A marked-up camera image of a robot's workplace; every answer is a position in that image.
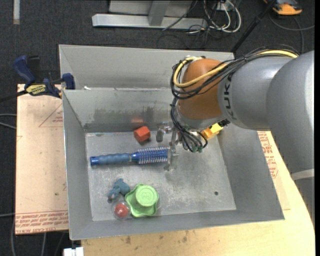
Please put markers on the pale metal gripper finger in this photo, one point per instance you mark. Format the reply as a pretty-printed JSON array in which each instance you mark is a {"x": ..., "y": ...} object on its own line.
[
  {"x": 159, "y": 136},
  {"x": 171, "y": 160}
]

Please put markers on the orange-red block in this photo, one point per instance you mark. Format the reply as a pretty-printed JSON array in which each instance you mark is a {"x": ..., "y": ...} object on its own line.
[{"x": 142, "y": 134}]

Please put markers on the grey metal bin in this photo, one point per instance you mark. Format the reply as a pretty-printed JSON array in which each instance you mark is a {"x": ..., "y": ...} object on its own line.
[{"x": 200, "y": 187}]

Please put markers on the blue hairbrush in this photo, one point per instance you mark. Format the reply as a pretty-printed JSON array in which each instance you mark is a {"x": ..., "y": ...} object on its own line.
[{"x": 117, "y": 158}]

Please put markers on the green flower-shaped toy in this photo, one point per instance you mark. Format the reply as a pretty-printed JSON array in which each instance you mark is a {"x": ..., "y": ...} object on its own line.
[{"x": 143, "y": 200}]

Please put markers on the blue-grey toy animal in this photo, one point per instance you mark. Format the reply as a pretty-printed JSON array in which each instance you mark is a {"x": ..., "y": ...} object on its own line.
[{"x": 118, "y": 188}]

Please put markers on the red ball in clear shell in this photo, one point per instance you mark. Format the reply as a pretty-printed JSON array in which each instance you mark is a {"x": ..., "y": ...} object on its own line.
[{"x": 121, "y": 211}]

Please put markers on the brown cardboard board, red print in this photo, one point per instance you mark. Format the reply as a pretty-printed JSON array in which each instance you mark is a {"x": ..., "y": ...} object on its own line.
[{"x": 40, "y": 162}]

